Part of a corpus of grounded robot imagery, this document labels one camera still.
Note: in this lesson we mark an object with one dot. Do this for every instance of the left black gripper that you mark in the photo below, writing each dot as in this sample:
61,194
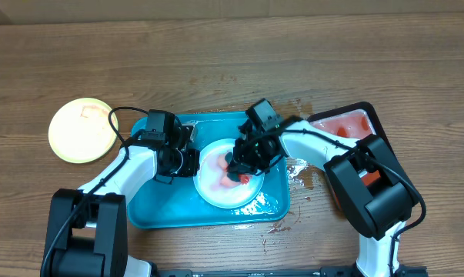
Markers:
191,166

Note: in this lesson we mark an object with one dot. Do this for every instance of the yellow plate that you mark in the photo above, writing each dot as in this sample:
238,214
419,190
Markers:
82,130

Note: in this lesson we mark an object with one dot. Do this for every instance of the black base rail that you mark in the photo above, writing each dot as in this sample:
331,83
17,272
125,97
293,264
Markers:
254,273

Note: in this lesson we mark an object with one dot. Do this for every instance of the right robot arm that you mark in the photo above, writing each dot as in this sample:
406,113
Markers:
371,187

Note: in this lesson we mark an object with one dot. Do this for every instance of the black tray with red liquid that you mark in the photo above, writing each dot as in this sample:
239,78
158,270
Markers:
355,121

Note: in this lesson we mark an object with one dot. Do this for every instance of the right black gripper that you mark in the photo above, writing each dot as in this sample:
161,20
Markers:
244,164

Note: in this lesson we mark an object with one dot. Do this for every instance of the teal plastic tray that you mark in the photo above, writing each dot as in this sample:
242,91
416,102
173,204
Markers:
158,204

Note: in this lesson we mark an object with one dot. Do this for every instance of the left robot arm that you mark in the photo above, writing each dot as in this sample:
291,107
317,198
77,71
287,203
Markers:
87,231

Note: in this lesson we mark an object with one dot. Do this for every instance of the light blue plate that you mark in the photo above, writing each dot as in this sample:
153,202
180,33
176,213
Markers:
215,187

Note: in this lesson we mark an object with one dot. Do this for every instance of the pink and black sponge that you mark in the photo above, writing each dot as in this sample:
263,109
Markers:
231,180

